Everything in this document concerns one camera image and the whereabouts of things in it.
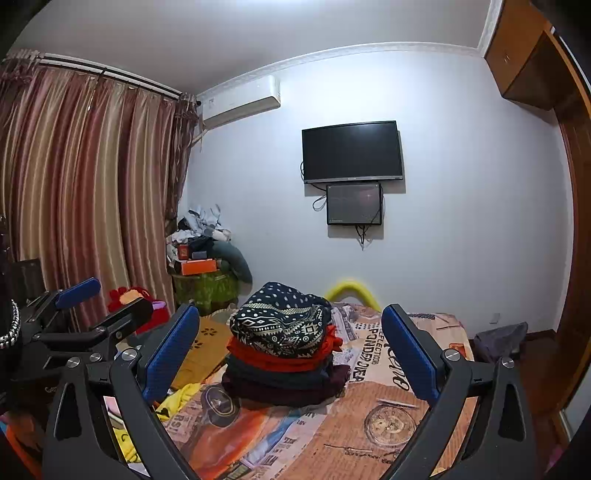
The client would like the green patterned side table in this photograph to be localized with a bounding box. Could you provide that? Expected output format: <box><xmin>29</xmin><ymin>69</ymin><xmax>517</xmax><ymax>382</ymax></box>
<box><xmin>172</xmin><ymin>272</ymin><xmax>238</xmax><ymax>317</ymax></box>

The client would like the maroon folded garment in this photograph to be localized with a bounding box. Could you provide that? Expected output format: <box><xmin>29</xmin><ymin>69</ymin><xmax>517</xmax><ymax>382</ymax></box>
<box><xmin>222</xmin><ymin>364</ymin><xmax>352</xmax><ymax>408</ymax></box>

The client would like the pile of clutter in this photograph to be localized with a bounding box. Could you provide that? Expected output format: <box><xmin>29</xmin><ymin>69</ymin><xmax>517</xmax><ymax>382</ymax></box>
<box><xmin>166</xmin><ymin>203</ymin><xmax>236</xmax><ymax>264</ymax></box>

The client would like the small wall-mounted screen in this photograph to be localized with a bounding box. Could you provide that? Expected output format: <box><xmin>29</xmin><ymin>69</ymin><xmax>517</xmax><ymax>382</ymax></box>
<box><xmin>326</xmin><ymin>182</ymin><xmax>384</xmax><ymax>227</ymax></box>

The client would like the navy patterned hoodie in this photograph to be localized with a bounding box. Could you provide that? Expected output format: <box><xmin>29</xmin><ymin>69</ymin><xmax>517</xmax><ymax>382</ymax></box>
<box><xmin>229</xmin><ymin>281</ymin><xmax>333</xmax><ymax>360</ymax></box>

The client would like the newspaper print bed sheet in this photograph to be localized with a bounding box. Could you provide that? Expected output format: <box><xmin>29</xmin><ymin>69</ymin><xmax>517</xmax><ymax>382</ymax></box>
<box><xmin>104</xmin><ymin>300</ymin><xmax>478</xmax><ymax>480</ymax></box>

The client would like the mustard flower-print cloth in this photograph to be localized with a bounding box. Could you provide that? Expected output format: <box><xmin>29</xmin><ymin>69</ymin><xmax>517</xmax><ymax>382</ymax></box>
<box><xmin>171</xmin><ymin>314</ymin><xmax>232</xmax><ymax>391</ymax></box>

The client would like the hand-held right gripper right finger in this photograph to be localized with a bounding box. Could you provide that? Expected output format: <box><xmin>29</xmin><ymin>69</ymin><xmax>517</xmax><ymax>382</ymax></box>
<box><xmin>381</xmin><ymin>303</ymin><xmax>539</xmax><ymax>480</ymax></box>

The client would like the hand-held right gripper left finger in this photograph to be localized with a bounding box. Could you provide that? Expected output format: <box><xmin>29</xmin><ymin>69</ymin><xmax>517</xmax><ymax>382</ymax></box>
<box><xmin>42</xmin><ymin>304</ymin><xmax>201</xmax><ymax>480</ymax></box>

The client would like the orange cloth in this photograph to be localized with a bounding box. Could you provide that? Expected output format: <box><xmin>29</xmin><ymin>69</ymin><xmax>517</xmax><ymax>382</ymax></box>
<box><xmin>0</xmin><ymin>411</ymin><xmax>44</xmax><ymax>480</ymax></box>

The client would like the curtain rod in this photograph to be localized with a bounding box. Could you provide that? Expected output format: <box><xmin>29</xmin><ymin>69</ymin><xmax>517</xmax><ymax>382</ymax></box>
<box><xmin>4</xmin><ymin>48</ymin><xmax>183</xmax><ymax>99</ymax></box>

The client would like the orange box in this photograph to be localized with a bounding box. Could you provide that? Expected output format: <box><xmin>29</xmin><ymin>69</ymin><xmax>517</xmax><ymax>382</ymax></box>
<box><xmin>180</xmin><ymin>259</ymin><xmax>220</xmax><ymax>276</ymax></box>

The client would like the yellow curved cushion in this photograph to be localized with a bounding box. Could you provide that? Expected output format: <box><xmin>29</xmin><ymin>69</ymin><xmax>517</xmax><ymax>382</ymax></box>
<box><xmin>324</xmin><ymin>278</ymin><xmax>382</xmax><ymax>311</ymax></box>

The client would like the red folded garment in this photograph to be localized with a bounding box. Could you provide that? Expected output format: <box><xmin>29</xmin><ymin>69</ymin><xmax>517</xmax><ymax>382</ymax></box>
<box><xmin>225</xmin><ymin>324</ymin><xmax>345</xmax><ymax>374</ymax></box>

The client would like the white air conditioner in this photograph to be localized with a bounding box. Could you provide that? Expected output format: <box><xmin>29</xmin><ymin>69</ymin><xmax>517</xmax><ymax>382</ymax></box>
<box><xmin>196</xmin><ymin>74</ymin><xmax>281</xmax><ymax>130</ymax></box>

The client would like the grey bag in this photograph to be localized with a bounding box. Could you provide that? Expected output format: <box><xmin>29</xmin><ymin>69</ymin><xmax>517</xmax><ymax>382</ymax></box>
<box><xmin>473</xmin><ymin>322</ymin><xmax>529</xmax><ymax>365</ymax></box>

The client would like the grey-green cushion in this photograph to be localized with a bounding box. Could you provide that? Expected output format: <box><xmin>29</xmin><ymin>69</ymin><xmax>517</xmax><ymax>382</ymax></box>
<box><xmin>212</xmin><ymin>242</ymin><xmax>254</xmax><ymax>283</ymax></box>

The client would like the wooden overhead cabinet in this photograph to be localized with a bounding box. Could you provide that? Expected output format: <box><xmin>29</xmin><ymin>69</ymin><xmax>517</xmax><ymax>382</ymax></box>
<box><xmin>484</xmin><ymin>0</ymin><xmax>561</xmax><ymax>112</ymax></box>

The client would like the dark blue folded garment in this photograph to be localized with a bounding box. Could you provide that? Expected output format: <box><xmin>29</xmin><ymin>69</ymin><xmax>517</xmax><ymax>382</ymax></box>
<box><xmin>222</xmin><ymin>353</ymin><xmax>333</xmax><ymax>391</ymax></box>

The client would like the wooden door frame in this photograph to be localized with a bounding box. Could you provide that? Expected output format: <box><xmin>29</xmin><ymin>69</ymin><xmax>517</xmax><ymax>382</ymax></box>
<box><xmin>547</xmin><ymin>28</ymin><xmax>591</xmax><ymax>416</ymax></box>

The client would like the red plush toy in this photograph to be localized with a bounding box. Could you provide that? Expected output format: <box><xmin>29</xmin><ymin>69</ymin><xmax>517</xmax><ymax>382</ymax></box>
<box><xmin>107</xmin><ymin>286</ymin><xmax>169</xmax><ymax>335</ymax></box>

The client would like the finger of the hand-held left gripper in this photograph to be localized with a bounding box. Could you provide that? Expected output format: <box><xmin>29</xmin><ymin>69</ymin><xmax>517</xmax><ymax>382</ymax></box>
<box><xmin>21</xmin><ymin>277</ymin><xmax>102</xmax><ymax>333</ymax></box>
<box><xmin>88</xmin><ymin>298</ymin><xmax>154</xmax><ymax>347</ymax></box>

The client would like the wall-mounted black television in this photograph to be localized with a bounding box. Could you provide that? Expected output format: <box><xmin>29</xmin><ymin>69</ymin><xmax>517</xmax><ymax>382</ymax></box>
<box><xmin>301</xmin><ymin>121</ymin><xmax>405</xmax><ymax>184</ymax></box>

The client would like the yellow cloth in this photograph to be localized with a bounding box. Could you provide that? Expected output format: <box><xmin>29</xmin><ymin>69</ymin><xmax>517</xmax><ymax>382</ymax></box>
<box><xmin>111</xmin><ymin>382</ymin><xmax>201</xmax><ymax>464</ymax></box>

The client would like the striped pink curtain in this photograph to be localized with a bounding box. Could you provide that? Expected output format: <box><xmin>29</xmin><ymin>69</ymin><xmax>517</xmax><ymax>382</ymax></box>
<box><xmin>0</xmin><ymin>58</ymin><xmax>199</xmax><ymax>324</ymax></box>

